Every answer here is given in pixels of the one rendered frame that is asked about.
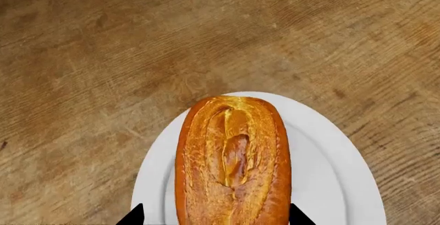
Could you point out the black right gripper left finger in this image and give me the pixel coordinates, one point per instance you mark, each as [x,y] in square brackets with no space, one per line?
[134,217]

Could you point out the golden brown bread loaf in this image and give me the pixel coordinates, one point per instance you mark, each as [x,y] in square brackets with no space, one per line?
[233,163]

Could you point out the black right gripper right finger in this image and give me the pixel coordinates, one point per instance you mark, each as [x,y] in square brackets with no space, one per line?
[299,217]

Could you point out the white oval plate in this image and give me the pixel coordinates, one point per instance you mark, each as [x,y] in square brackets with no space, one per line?
[330,173]

